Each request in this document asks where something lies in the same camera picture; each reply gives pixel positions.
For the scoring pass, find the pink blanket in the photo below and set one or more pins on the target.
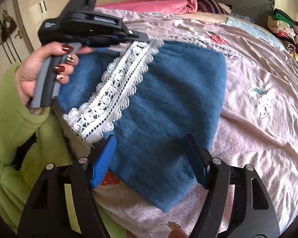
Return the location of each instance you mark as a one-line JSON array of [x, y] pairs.
[[160, 6]]

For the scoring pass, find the blue denim pants lace hem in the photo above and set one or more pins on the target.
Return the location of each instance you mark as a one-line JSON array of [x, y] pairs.
[[149, 95]]

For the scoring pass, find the hanging handbags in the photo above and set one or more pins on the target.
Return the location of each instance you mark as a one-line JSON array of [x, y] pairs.
[[9, 34]]

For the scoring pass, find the striped purple pillow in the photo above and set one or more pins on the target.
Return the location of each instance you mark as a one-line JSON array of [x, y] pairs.
[[211, 6]]

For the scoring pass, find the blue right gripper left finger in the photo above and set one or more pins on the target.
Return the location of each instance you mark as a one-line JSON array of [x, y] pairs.
[[103, 161]]

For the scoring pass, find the lime green fleece sleeve left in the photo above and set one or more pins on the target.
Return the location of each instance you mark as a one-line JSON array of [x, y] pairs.
[[43, 191]]

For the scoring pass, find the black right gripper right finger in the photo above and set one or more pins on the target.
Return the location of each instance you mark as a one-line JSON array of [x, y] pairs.
[[199, 159]]

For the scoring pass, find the stack of folded clothes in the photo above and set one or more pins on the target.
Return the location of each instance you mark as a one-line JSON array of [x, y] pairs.
[[286, 30]]

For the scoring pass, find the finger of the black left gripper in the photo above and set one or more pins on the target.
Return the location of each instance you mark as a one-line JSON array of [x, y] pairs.
[[135, 36]]

